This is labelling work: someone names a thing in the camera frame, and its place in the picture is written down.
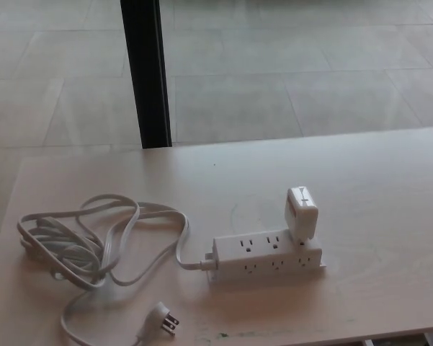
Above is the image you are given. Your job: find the white power strip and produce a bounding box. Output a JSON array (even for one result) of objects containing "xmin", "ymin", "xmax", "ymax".
[{"xmin": 200, "ymin": 230, "xmax": 328, "ymax": 286}]

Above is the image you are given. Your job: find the black vertical post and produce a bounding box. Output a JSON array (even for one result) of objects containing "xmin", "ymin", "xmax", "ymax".
[{"xmin": 120, "ymin": 0, "xmax": 173, "ymax": 149}]

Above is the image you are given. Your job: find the white angled wall plug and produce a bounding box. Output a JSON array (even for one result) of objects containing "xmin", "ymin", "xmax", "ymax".
[{"xmin": 135, "ymin": 301, "xmax": 182, "ymax": 338}]

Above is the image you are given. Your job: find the white charger adapter plug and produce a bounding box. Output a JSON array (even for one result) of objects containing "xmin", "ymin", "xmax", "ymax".
[{"xmin": 283, "ymin": 185, "xmax": 320, "ymax": 241}]

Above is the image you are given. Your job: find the white flat power cord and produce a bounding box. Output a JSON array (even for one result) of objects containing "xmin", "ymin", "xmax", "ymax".
[{"xmin": 16, "ymin": 193, "xmax": 207, "ymax": 346}]

